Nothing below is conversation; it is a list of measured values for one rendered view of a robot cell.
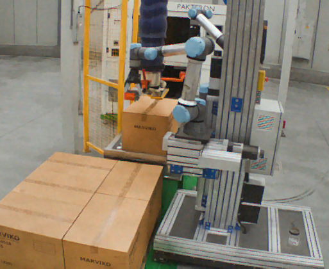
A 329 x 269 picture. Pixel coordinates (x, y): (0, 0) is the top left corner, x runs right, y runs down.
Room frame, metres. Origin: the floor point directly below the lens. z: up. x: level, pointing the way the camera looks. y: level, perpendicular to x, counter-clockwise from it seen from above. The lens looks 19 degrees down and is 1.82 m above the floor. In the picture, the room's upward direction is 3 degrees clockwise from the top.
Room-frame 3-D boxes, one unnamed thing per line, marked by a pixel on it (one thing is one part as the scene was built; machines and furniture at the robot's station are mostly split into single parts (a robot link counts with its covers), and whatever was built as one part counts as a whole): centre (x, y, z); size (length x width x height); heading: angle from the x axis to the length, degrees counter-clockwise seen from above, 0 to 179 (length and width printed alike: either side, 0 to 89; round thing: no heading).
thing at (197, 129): (2.24, -0.21, 1.09); 0.15 x 0.15 x 0.10
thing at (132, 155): (2.82, 0.16, 0.58); 0.70 x 0.03 x 0.06; 81
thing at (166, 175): (2.82, 0.16, 0.47); 0.70 x 0.03 x 0.15; 81
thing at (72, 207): (2.22, 0.56, 0.34); 1.20 x 1.00 x 0.40; 171
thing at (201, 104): (2.23, -0.20, 1.20); 0.13 x 0.12 x 0.14; 145
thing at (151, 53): (2.32, 0.12, 1.53); 0.11 x 0.11 x 0.08; 55
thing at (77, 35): (3.70, 0.95, 1.62); 0.20 x 0.05 x 0.30; 171
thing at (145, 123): (3.17, 0.10, 0.75); 0.60 x 0.40 x 0.40; 169
